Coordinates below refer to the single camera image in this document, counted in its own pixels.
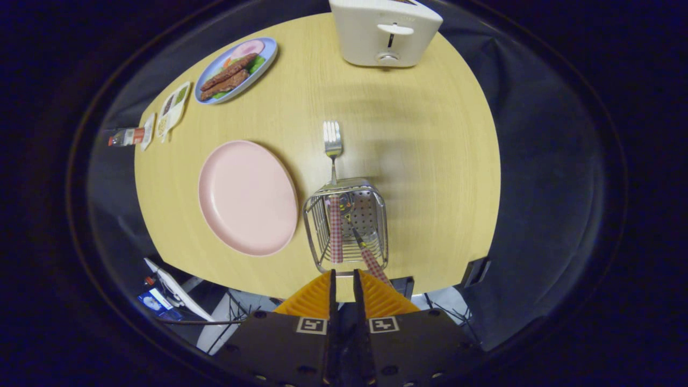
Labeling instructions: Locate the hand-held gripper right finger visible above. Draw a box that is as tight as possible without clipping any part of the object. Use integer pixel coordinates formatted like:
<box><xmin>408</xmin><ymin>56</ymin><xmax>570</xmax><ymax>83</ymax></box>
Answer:
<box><xmin>352</xmin><ymin>269</ymin><xmax>484</xmax><ymax>387</ymax></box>

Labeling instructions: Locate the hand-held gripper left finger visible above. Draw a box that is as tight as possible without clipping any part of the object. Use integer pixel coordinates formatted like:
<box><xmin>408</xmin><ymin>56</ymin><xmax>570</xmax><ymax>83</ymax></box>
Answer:
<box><xmin>214</xmin><ymin>269</ymin><xmax>338</xmax><ymax>387</ymax></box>

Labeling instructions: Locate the spoon with pink checked handle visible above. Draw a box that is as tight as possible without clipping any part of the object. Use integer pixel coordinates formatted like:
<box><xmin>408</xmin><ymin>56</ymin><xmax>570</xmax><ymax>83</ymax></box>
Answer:
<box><xmin>338</xmin><ymin>193</ymin><xmax>394</xmax><ymax>288</ymax></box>

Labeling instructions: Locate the fork with pink checked handle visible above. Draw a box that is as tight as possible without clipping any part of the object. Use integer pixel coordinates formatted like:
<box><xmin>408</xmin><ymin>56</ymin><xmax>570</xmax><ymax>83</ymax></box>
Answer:
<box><xmin>323</xmin><ymin>120</ymin><xmax>345</xmax><ymax>264</ymax></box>

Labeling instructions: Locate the white plastic object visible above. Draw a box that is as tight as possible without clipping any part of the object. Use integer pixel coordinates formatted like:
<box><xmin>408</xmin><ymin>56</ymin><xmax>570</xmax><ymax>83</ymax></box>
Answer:
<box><xmin>144</xmin><ymin>258</ymin><xmax>216</xmax><ymax>323</ymax></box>

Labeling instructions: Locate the blue lit screen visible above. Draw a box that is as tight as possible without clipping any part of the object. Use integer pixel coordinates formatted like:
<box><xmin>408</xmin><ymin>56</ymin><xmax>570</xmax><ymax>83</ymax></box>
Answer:
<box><xmin>137</xmin><ymin>289</ymin><xmax>183</xmax><ymax>321</ymax></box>

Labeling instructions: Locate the pink plate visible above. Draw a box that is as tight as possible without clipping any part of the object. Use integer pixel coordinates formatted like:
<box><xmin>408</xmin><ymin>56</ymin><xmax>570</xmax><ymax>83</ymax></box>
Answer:
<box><xmin>198</xmin><ymin>140</ymin><xmax>299</xmax><ymax>257</ymax></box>

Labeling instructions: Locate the black backdrop cloth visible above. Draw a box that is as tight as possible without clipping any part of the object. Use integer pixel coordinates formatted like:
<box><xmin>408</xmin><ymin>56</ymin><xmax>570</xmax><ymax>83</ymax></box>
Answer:
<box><xmin>67</xmin><ymin>0</ymin><xmax>627</xmax><ymax>355</ymax></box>

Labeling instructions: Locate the white square coaster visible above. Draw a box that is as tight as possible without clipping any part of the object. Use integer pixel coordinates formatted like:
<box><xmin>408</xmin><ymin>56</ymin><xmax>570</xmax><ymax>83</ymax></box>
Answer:
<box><xmin>140</xmin><ymin>112</ymin><xmax>157</xmax><ymax>151</ymax></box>

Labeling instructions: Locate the white divided seasoning dish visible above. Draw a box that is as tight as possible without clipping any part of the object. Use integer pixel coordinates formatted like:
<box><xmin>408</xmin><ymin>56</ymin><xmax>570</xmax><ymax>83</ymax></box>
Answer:
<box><xmin>155</xmin><ymin>82</ymin><xmax>192</xmax><ymax>144</ymax></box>

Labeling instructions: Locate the brown meat strip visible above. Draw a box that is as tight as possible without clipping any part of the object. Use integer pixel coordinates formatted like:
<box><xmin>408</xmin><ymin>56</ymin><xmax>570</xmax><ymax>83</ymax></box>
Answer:
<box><xmin>200</xmin><ymin>69</ymin><xmax>250</xmax><ymax>101</ymax></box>
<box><xmin>202</xmin><ymin>53</ymin><xmax>259</xmax><ymax>91</ymax></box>

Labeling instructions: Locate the clear bottle with red label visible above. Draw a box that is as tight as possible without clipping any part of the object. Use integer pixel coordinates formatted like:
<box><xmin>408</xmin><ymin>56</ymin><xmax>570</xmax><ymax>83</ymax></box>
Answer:
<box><xmin>107</xmin><ymin>127</ymin><xmax>146</xmax><ymax>147</ymax></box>

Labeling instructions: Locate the blue plate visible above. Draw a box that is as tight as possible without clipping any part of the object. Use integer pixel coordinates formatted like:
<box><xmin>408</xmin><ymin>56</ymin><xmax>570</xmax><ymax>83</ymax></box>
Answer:
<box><xmin>194</xmin><ymin>37</ymin><xmax>278</xmax><ymax>105</ymax></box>

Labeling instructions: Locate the pink ham slice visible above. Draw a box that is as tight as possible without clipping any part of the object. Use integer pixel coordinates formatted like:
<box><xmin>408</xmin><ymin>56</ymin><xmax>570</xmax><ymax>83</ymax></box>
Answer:
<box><xmin>232</xmin><ymin>40</ymin><xmax>265</xmax><ymax>59</ymax></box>

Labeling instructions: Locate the white toaster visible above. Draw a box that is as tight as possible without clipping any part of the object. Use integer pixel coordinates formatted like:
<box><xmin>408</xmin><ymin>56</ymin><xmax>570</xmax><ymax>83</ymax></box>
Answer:
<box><xmin>329</xmin><ymin>0</ymin><xmax>444</xmax><ymax>68</ymax></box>

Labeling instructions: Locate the black cable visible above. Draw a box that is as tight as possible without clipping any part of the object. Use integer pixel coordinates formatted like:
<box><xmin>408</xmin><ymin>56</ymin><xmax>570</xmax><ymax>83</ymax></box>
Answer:
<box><xmin>156</xmin><ymin>319</ymin><xmax>247</xmax><ymax>326</ymax></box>

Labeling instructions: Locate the metal wire basket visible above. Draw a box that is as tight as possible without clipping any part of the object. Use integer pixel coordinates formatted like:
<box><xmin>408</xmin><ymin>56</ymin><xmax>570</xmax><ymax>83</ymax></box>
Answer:
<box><xmin>302</xmin><ymin>178</ymin><xmax>389</xmax><ymax>274</ymax></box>

